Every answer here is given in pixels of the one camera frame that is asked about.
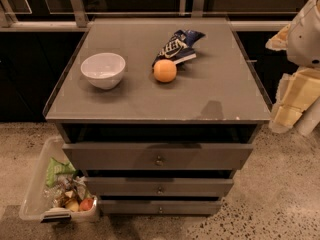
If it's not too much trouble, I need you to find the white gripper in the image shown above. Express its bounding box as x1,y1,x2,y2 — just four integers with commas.
265,0,320,133

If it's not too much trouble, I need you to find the grey top drawer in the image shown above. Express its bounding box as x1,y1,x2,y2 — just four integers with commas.
62,143,253,170

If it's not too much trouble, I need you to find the grey drawer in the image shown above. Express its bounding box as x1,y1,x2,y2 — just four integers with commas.
62,143,253,170
98,200,222,215
85,177,233,197

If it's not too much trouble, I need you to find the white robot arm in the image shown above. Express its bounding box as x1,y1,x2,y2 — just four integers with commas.
266,0,320,136

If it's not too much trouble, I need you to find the grey drawer cabinet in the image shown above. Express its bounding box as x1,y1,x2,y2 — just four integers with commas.
44,18,271,202

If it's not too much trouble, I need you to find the grey bottom drawer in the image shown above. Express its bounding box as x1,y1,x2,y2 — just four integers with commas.
98,200,222,215

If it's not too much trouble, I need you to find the grey middle drawer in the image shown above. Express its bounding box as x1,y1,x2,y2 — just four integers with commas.
85,177,233,197

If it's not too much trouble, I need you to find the blue chip bag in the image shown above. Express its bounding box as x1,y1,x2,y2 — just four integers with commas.
153,30,205,65

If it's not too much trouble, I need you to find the orange fruit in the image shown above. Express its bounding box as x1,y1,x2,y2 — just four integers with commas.
153,59,177,83

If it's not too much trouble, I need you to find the white ceramic bowl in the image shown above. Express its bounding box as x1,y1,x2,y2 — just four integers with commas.
80,53,126,90

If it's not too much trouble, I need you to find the red apple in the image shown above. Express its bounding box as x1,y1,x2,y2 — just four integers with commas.
79,198,94,211

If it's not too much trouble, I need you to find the green snack bag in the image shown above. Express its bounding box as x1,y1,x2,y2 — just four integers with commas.
46,157,76,188

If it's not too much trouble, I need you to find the yellow fruit in bin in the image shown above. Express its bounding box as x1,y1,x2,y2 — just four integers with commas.
65,199,79,212

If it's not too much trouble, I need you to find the clear plastic bin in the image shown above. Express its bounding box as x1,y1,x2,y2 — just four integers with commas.
19,136,98,223

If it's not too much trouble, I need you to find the metal railing frame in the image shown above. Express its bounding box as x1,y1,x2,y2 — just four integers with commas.
0,0,308,31

